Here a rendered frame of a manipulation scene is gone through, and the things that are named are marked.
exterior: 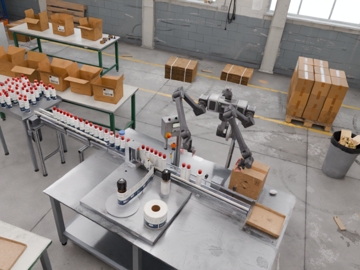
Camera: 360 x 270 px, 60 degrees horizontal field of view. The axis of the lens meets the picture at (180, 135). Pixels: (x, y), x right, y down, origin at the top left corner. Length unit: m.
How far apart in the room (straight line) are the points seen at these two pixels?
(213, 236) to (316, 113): 3.89
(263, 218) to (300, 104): 3.38
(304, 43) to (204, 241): 6.07
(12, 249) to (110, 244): 1.00
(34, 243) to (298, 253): 2.78
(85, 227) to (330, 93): 4.47
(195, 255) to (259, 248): 0.54
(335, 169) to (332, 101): 1.43
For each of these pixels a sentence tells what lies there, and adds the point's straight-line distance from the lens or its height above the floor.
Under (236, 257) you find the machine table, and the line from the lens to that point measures 2.77.
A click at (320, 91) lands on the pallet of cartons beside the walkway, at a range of 6.00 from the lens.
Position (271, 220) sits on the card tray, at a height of 0.83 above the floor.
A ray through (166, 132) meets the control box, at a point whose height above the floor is 1.37.
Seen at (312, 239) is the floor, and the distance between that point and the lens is 4.27.
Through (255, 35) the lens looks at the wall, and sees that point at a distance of 8.05.
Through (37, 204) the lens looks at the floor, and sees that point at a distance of 4.34.
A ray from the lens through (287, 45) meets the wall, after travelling 8.06.
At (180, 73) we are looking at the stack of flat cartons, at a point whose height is 0.17.
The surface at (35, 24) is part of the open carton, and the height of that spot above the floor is 0.90.
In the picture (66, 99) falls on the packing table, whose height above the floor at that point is 0.78.
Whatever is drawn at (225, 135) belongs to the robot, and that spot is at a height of 1.13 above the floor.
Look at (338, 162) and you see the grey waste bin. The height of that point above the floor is 0.32.
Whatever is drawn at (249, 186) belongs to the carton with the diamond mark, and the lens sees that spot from 3.11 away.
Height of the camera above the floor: 3.08
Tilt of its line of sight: 35 degrees down
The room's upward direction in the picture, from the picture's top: 5 degrees clockwise
